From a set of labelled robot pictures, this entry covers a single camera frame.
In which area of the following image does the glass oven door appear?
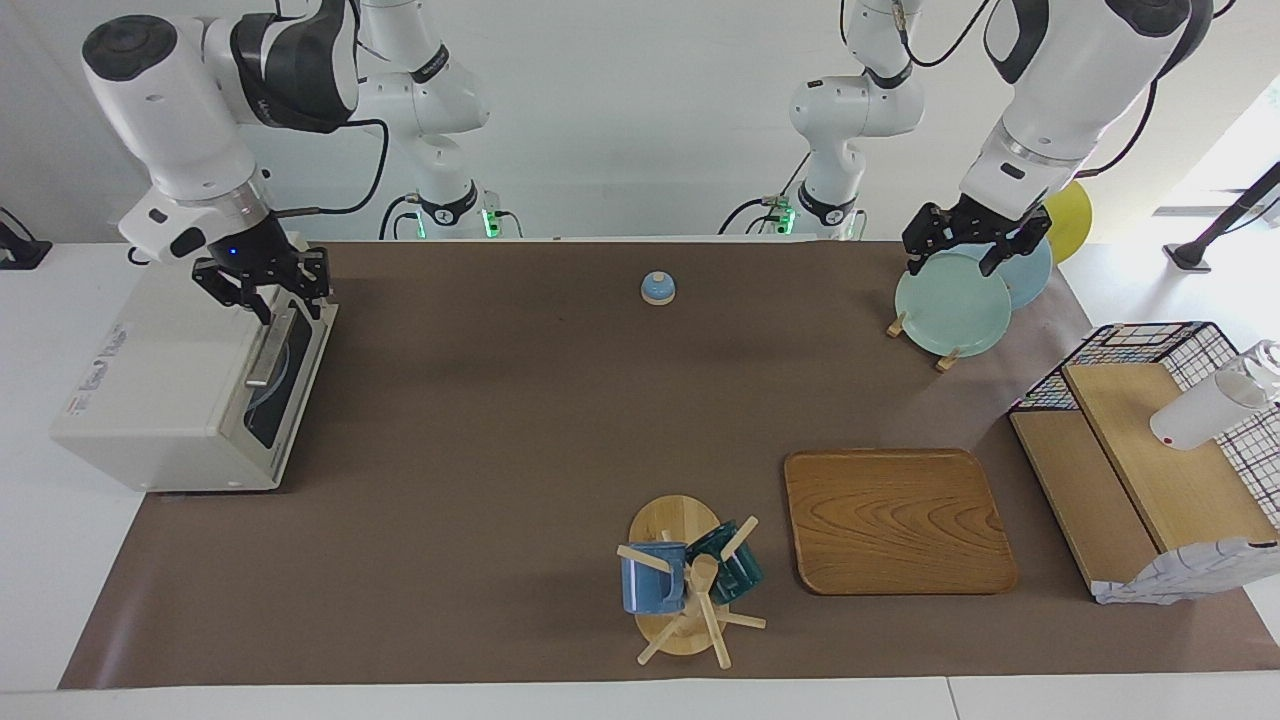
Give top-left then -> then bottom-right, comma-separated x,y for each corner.
240,300 -> 339,481

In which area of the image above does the white toaster oven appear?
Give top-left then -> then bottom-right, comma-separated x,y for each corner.
50,262 -> 339,493

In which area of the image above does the pale blue racked plate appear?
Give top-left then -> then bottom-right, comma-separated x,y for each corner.
975,235 -> 1054,311

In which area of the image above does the mint green plate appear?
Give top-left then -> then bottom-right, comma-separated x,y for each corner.
894,250 -> 1013,359

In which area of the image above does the wooden plate rack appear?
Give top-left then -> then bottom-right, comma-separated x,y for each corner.
886,312 -> 961,373

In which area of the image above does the yellow plate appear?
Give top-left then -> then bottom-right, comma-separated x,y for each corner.
1043,180 -> 1094,265

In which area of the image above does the brown table mat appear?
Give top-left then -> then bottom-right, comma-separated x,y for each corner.
58,240 -> 1280,691

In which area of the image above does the white bottle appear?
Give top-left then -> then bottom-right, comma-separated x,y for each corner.
1149,340 -> 1280,452

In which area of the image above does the wooden serving tray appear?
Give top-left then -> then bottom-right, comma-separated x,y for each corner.
783,448 -> 1019,597

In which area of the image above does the wooden mug tree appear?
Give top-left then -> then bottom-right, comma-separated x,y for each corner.
616,494 -> 768,670

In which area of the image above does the teal mug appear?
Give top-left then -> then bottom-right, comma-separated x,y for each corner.
686,520 -> 765,605

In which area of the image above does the white patterned cloth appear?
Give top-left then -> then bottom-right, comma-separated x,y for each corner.
1092,537 -> 1280,606

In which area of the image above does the blue mug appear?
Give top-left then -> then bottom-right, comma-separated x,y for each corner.
620,541 -> 691,615

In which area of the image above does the black wire basket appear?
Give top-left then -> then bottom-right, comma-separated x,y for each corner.
1008,321 -> 1280,531

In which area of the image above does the black clamp mount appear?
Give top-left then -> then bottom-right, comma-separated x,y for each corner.
0,207 -> 53,271

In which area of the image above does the wooden wire shelf rack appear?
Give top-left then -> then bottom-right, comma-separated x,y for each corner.
1008,362 -> 1280,601

